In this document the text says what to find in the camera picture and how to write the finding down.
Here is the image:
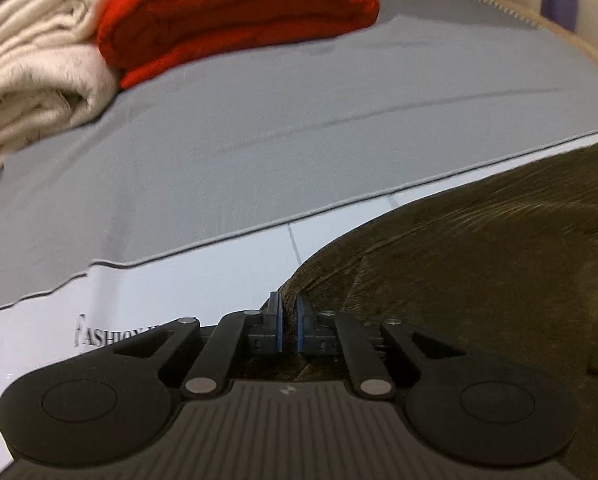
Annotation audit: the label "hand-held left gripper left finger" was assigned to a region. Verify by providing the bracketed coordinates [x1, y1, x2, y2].
[111, 291, 284, 398]

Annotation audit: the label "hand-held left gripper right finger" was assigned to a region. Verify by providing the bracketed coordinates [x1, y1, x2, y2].
[296, 294, 467, 398]

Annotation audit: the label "olive corduroy pants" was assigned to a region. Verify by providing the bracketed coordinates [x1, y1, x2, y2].
[239, 136, 598, 463]

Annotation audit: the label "grey deer print bed sheet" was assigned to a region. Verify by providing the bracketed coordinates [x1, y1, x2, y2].
[0, 0, 598, 480]

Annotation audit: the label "red folded blanket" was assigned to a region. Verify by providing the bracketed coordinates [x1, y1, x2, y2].
[97, 0, 381, 91]

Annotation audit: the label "cream folded blanket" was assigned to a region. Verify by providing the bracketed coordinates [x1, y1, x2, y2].
[0, 0, 123, 177]

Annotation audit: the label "grey mattress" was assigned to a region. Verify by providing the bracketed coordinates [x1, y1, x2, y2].
[376, 0, 552, 31]

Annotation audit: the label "purple box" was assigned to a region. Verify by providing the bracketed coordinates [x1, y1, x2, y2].
[541, 0, 578, 32]

